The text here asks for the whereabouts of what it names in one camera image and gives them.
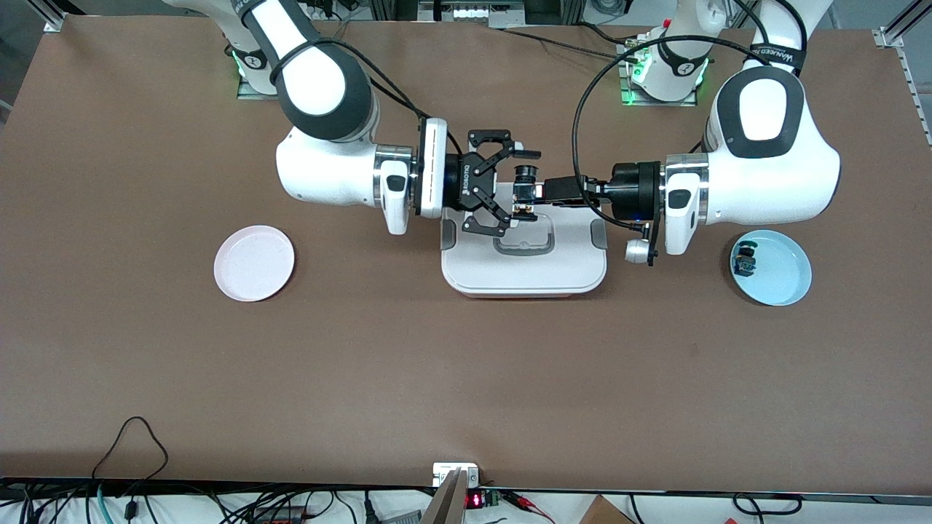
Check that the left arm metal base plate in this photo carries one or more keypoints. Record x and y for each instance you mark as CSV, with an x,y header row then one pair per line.
x,y
659,103

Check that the aluminium frame white label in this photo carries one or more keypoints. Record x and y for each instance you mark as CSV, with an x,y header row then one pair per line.
x,y
473,13

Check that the long aluminium rail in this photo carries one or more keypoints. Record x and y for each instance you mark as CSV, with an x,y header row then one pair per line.
x,y
906,65

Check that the wooden slat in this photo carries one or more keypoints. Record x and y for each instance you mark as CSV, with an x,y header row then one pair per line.
x,y
448,506

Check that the small white metal bracket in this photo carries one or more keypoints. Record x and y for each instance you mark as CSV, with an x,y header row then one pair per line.
x,y
444,473

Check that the white lunch box grey clips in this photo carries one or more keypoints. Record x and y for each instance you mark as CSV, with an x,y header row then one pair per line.
x,y
524,269

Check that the green push button switch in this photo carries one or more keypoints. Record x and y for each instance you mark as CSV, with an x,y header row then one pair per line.
x,y
745,263

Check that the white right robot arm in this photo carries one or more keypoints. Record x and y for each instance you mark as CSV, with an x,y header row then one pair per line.
x,y
320,80

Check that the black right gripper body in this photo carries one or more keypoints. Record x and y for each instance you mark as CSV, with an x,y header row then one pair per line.
x,y
458,175

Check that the pink round plate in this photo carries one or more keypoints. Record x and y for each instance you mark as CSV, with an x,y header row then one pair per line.
x,y
253,263

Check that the small black brown component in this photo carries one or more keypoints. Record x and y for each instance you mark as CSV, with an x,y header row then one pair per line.
x,y
524,198

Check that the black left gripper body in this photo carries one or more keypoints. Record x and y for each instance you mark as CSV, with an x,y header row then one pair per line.
x,y
632,187

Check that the circuit board red display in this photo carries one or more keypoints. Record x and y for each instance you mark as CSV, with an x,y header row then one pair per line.
x,y
475,500

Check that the short aluminium profile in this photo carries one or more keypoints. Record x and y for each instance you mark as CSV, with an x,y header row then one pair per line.
x,y
52,18

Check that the brown cardboard piece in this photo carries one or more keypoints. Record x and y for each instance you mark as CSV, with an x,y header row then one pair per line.
x,y
604,513

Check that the light blue round plate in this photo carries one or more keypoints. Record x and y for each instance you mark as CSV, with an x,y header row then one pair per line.
x,y
783,269

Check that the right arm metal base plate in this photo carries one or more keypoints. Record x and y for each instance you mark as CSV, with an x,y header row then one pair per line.
x,y
251,92

